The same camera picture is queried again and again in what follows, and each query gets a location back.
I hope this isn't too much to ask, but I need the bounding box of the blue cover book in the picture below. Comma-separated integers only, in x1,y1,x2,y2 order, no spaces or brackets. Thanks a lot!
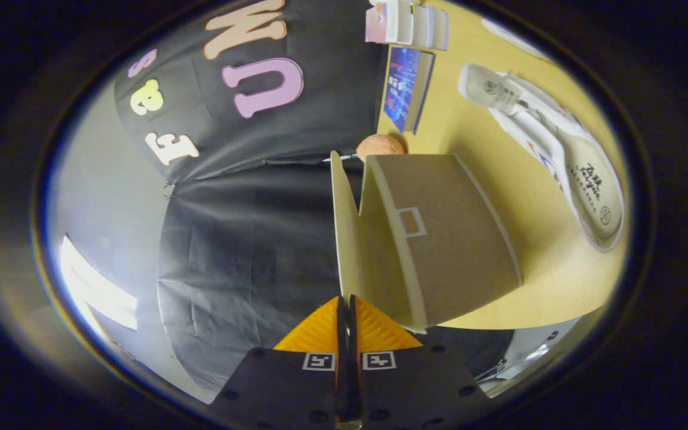
382,46,436,134

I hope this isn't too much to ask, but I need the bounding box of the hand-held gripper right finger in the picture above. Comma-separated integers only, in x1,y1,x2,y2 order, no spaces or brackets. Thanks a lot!
348,295,492,430

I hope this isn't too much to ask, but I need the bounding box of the white compartment tray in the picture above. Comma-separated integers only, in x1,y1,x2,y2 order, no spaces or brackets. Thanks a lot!
480,17,552,62

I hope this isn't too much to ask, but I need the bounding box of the black backdrop cloth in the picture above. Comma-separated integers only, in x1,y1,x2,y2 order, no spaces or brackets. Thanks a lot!
114,0,515,393

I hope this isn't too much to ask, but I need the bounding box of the white metal frame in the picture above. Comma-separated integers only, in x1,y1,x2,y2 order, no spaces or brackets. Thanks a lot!
478,318,583,383

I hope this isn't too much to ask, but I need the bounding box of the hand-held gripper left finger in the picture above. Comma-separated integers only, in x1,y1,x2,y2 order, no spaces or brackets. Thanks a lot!
209,296,349,430

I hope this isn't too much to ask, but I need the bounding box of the orange ball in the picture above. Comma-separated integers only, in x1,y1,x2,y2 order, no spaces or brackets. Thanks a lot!
356,134,408,162

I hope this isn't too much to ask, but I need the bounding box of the grey book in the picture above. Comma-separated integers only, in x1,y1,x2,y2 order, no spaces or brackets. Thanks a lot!
428,6,450,52

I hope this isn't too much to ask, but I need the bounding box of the brown cardboard storage box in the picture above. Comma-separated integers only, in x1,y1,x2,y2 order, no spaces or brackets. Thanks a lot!
329,150,524,334

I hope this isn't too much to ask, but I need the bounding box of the thin yellow-edged book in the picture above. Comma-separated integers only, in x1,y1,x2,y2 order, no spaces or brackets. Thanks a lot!
411,3,431,48

